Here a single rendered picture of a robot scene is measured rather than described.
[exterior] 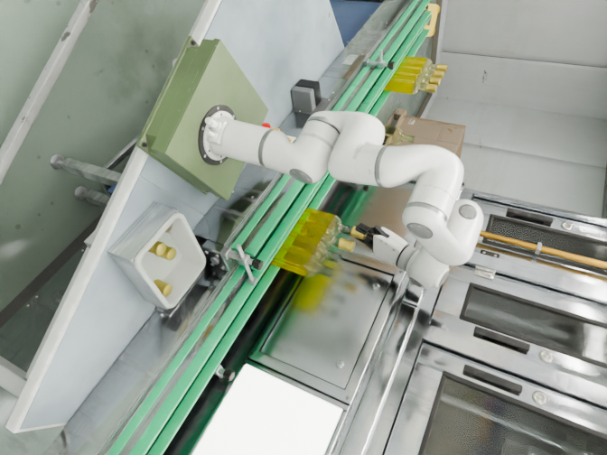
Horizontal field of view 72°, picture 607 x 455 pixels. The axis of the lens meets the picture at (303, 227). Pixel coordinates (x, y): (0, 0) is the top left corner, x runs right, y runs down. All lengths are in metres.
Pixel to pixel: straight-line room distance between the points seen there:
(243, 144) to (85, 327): 0.56
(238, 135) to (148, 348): 0.60
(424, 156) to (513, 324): 0.73
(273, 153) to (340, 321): 0.59
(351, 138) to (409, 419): 0.76
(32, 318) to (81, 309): 0.71
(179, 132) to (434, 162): 0.56
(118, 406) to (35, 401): 0.18
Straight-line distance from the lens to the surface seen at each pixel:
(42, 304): 1.80
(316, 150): 0.95
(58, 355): 1.11
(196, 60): 1.10
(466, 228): 0.92
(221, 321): 1.19
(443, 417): 1.27
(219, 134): 1.06
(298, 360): 1.28
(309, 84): 1.61
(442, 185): 0.85
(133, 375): 1.20
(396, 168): 0.84
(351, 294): 1.37
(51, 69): 1.59
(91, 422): 1.20
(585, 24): 7.06
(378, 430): 1.23
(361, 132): 0.92
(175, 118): 1.03
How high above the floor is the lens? 1.52
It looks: 23 degrees down
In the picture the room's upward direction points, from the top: 107 degrees clockwise
